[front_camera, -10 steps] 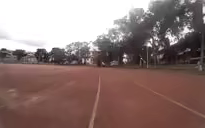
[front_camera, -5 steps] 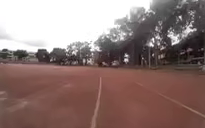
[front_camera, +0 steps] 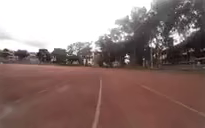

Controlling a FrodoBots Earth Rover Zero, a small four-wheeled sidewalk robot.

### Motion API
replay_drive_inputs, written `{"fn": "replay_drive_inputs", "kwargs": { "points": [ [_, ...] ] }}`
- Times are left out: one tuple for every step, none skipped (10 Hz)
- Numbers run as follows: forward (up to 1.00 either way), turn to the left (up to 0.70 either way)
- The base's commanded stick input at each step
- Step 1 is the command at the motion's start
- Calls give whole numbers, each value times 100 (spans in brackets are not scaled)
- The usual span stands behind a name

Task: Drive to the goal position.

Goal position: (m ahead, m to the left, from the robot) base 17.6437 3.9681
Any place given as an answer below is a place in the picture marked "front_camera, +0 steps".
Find grass strip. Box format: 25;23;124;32
123;64;205;73

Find row of distant trees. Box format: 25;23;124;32
13;41;95;66

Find long multi-storey building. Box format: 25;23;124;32
163;46;205;66

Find low grey buildings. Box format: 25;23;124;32
0;48;39;65

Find red running track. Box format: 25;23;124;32
0;63;205;128

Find group of tall trees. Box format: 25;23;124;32
94;0;205;69

